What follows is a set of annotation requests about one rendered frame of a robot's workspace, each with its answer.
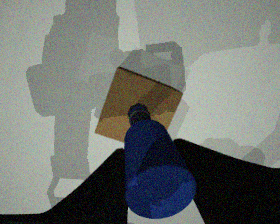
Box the dark blue cylinder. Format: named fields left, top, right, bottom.
left=124, top=120, right=197, bottom=218

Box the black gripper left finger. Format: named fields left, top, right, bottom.
left=0, top=148, right=128, bottom=224

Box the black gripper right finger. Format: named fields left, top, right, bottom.
left=173, top=139, right=280, bottom=224

